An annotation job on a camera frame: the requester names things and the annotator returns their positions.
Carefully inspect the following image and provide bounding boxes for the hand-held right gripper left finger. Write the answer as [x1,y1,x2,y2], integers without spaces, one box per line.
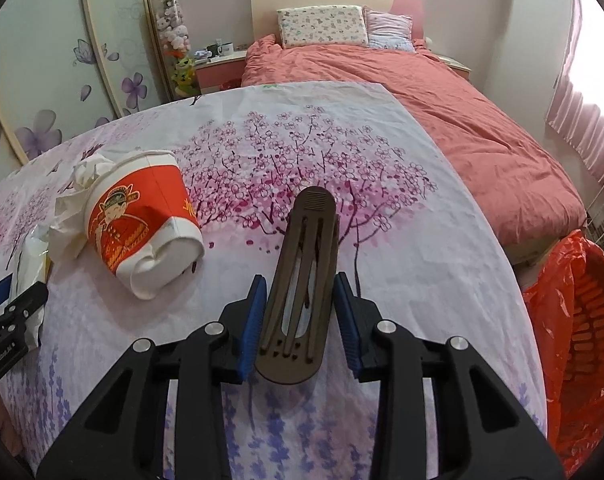
[36,274,269,480]

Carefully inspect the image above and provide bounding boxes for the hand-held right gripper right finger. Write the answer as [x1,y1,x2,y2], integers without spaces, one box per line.
[334,271,568,480]

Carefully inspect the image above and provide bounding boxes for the white packet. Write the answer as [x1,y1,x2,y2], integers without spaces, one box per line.
[9,222,52,351]

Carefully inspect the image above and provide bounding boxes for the brown hair clip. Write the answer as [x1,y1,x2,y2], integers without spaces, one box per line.
[254,186,341,387]

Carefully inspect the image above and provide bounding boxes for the red bin with bag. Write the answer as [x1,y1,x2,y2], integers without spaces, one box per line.
[522,229,604,466]

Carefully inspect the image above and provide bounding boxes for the crumpled white tissue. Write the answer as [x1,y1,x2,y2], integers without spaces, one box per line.
[49,150,115,263]

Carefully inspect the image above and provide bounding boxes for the red and white paper cup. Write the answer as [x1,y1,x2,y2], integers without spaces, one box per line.
[84,149,206,301]

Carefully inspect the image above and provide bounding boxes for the floral printed blanket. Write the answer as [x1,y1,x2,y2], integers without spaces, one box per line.
[0,80,548,480]

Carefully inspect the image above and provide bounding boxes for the orange duvet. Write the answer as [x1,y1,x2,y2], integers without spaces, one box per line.
[241,34,588,263]

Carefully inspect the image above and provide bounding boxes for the flower-print wardrobe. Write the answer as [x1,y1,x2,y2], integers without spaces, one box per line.
[0,0,175,186]

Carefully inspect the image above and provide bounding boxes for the orange plastic basket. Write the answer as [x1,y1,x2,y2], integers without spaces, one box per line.
[567,245,604,411]

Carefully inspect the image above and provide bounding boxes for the pink nightstand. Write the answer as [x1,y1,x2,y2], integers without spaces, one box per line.
[194,51,250,96]

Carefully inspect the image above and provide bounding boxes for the beige nightstand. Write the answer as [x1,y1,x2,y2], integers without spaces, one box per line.
[432,52,473,81]

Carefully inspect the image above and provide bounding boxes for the pink striped pillow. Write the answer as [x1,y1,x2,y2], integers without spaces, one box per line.
[363,6,417,53]

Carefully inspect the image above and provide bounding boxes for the floral pillow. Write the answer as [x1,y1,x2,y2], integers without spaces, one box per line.
[277,5,370,51]

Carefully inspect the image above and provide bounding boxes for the clear tube of plush toys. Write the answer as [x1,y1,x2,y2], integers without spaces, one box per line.
[152,0,200,98]

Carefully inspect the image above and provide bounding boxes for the pink curtain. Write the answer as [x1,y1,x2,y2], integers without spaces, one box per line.
[544,0,604,183]

